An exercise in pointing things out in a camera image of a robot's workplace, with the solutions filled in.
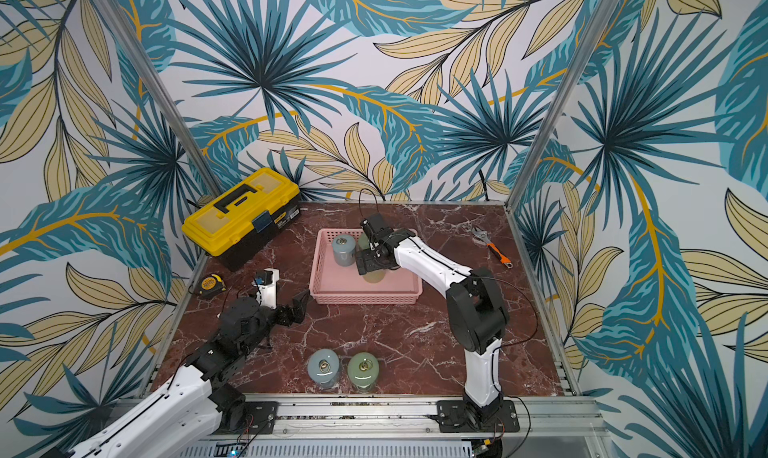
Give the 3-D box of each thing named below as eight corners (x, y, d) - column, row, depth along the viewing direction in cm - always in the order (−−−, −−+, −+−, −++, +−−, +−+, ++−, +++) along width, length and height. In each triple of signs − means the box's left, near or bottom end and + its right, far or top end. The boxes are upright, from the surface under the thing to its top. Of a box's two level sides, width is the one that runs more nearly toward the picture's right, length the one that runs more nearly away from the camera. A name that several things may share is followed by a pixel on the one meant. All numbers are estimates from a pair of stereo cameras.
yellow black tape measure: (202, 297, 96) (196, 292, 93) (209, 280, 100) (204, 274, 97) (223, 297, 96) (218, 292, 93) (229, 280, 100) (225, 274, 97)
